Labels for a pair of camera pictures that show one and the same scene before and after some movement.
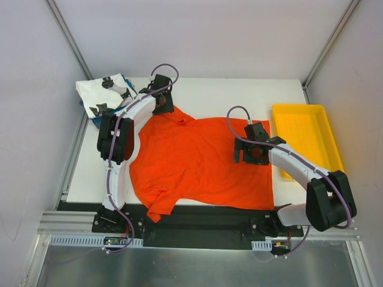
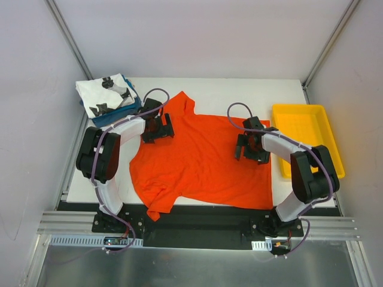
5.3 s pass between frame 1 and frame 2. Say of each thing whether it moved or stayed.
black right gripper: stayed
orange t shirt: stayed
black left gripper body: moved
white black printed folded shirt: stayed
